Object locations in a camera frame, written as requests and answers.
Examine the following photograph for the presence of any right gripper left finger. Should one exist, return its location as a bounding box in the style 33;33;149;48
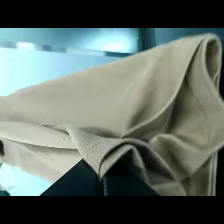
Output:
40;159;105;197

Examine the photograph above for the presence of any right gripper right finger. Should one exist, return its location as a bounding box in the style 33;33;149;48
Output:
103;162;159;197

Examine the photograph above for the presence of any brown T-shirt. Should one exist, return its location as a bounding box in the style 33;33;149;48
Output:
0;33;224;197

